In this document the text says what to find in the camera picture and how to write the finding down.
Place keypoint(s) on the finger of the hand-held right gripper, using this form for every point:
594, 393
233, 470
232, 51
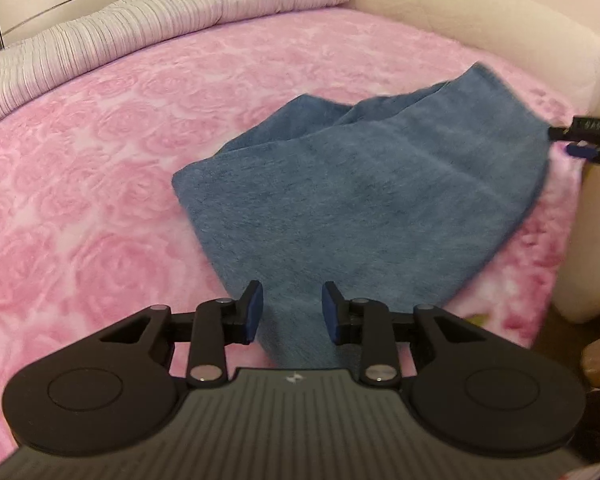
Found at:
580, 150
592, 126

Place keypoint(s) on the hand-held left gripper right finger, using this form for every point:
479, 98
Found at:
331, 312

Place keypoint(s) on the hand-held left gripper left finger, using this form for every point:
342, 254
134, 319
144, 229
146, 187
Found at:
253, 312

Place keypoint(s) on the blue towel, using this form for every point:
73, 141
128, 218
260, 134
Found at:
370, 195

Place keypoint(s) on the pink rose-pattern blanket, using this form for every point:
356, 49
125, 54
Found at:
89, 185

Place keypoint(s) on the grey striped pillow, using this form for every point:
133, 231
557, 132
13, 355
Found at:
129, 25

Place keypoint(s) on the cream bed side frame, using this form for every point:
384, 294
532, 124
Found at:
592, 250

